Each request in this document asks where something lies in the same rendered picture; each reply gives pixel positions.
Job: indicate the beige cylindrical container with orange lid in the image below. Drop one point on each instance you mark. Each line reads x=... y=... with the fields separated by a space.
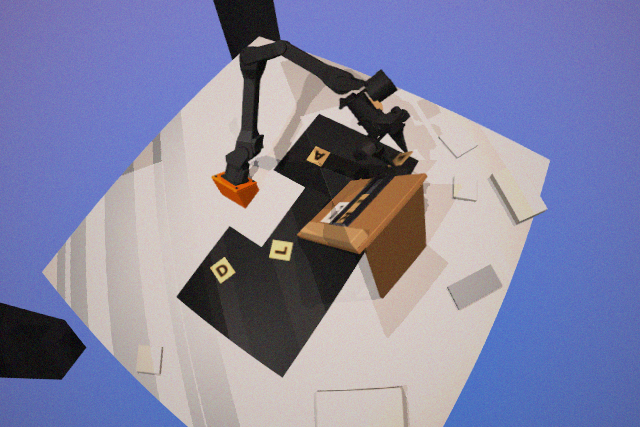
x=377 y=105

